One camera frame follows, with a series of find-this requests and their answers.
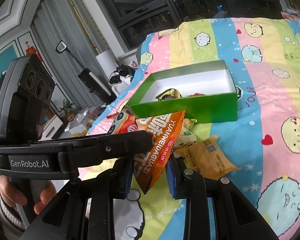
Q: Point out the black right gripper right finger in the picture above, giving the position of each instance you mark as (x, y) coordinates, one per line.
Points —
(214, 206)

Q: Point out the pale green snack packet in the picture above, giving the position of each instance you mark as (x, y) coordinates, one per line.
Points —
(186, 136)

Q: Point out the person's left hand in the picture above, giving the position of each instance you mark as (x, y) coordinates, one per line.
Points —
(12, 196)

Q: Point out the white cylinder lamp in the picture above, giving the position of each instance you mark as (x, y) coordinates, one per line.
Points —
(107, 62)

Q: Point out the colourful cartoon bedsheet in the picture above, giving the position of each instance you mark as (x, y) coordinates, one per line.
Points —
(239, 79)

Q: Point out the orange sunflower seed snack bag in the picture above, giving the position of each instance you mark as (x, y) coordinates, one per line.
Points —
(163, 130)

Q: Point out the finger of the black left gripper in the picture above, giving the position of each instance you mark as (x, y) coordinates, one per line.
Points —
(92, 150)

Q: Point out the red bubble tea snack packet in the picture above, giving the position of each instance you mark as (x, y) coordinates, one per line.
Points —
(195, 95)

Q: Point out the green cardboard box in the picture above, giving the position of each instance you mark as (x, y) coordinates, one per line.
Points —
(205, 91)

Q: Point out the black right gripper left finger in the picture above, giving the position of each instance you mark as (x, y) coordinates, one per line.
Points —
(84, 210)

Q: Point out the black stand with mirror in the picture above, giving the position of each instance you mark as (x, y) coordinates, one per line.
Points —
(93, 83)

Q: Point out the gold wrapped snack in box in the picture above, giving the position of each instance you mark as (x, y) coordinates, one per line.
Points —
(169, 94)

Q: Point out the striped knit sleeve forearm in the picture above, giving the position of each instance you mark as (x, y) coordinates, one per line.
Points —
(10, 222)

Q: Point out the dark window frame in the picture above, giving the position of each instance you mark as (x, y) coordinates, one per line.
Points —
(135, 19)

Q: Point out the black white clothes pile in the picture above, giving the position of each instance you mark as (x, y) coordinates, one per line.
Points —
(122, 74)

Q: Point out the yellow pastry snack packet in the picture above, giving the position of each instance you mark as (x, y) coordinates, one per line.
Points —
(207, 158)

